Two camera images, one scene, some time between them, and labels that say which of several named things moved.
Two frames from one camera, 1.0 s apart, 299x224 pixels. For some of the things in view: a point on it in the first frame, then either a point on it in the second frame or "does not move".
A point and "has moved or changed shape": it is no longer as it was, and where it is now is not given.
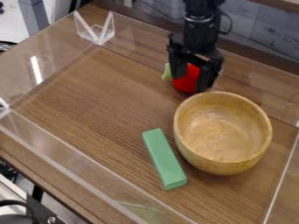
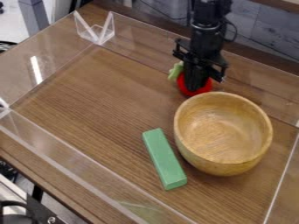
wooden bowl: [221, 131] does not move
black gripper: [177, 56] -> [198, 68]
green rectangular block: [170, 171] does not move
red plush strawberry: [185, 83] has moved or changed shape
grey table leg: [33, 15] does not move
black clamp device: [38, 213] does not move
